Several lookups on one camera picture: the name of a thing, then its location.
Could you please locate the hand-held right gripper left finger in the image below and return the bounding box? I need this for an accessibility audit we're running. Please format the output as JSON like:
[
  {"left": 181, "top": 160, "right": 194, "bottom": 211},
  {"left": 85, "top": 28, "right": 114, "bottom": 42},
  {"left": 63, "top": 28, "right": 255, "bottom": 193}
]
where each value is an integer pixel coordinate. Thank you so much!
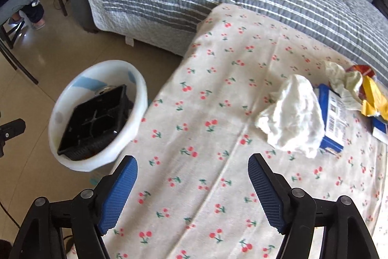
[{"left": 9, "top": 155, "right": 138, "bottom": 259}]

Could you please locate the crumpled white paper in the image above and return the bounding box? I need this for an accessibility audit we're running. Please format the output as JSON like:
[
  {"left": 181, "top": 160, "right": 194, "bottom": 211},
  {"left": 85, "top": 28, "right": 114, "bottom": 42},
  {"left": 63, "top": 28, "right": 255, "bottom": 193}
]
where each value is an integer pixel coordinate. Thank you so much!
[{"left": 323, "top": 61, "right": 364, "bottom": 111}]

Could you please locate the red yellow snack wrapper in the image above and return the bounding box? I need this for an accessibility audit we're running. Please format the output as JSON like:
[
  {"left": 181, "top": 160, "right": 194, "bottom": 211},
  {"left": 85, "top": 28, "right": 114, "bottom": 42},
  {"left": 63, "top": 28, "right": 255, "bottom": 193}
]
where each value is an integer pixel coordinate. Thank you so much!
[{"left": 346, "top": 64, "right": 388, "bottom": 120}]

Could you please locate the white plastic bin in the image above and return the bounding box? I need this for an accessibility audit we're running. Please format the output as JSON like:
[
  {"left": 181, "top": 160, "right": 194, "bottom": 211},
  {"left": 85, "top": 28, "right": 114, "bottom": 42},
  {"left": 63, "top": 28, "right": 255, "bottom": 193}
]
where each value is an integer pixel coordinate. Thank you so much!
[{"left": 48, "top": 59, "right": 148, "bottom": 172}]

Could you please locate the light blue drink carton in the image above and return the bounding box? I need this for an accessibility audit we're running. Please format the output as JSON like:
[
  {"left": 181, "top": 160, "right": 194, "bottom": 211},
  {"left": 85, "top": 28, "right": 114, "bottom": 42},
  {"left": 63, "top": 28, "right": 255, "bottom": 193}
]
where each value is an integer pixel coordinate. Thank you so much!
[{"left": 371, "top": 117, "right": 388, "bottom": 145}]

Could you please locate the white tissue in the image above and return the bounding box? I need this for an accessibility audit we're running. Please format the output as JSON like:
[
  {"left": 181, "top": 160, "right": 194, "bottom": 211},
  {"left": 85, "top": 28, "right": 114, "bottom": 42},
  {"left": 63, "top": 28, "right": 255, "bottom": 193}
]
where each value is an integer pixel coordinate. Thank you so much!
[{"left": 255, "top": 75, "right": 325, "bottom": 159}]

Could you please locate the cherry print tablecloth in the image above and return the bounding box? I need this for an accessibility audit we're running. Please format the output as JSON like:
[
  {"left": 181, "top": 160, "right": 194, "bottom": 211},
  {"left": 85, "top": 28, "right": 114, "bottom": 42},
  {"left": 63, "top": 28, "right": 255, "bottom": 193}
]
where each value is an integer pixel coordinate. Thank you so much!
[{"left": 65, "top": 2, "right": 388, "bottom": 259}]

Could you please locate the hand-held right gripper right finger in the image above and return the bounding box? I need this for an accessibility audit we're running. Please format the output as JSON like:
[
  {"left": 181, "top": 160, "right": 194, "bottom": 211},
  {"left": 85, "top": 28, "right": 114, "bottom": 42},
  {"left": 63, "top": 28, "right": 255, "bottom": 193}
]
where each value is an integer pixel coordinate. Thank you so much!
[{"left": 248, "top": 153, "right": 379, "bottom": 259}]

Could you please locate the dark blue box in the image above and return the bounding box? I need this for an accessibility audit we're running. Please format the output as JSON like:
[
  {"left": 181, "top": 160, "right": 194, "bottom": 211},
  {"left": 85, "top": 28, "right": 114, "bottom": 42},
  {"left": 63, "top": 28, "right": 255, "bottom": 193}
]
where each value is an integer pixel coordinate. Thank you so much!
[{"left": 314, "top": 84, "right": 349, "bottom": 155}]

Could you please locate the black plastic tray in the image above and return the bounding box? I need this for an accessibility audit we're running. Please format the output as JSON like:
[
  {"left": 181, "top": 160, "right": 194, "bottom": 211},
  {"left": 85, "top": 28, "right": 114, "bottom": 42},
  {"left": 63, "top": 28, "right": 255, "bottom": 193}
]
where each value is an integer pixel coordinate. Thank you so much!
[{"left": 57, "top": 84, "right": 134, "bottom": 161}]

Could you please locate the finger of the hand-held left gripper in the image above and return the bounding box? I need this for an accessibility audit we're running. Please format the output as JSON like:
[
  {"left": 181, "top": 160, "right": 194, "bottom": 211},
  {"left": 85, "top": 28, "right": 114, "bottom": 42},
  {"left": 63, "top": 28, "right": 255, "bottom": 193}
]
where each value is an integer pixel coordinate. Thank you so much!
[{"left": 0, "top": 118, "right": 26, "bottom": 158}]

